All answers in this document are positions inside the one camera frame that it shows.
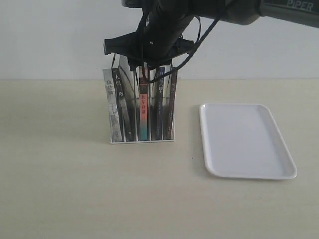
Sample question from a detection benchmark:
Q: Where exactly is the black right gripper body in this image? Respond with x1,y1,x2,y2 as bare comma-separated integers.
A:
103,14,194,68

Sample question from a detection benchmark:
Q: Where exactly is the dark blue spine book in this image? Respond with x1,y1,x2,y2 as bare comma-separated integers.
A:
152,67,165,140

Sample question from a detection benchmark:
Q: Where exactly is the red teal spine book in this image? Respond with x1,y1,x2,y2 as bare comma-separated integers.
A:
139,64,149,141

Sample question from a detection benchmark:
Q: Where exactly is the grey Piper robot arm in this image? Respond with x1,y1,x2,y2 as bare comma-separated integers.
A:
103,0,319,68

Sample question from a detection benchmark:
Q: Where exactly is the dark maroon book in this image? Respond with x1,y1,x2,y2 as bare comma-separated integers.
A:
164,71,178,140

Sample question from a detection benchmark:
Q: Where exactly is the black spine book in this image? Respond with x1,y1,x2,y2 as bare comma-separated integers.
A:
112,55,136,142

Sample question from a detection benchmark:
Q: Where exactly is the grey marbled white book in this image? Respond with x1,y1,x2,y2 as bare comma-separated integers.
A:
103,69,122,142

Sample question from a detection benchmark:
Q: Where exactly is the white plastic tray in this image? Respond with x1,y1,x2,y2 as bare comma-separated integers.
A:
199,103,298,180

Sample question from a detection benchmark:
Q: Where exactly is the black cable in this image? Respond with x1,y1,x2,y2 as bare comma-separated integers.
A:
111,0,236,84

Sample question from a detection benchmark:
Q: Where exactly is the white wire book rack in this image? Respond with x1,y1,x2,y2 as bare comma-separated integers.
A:
103,56,177,144

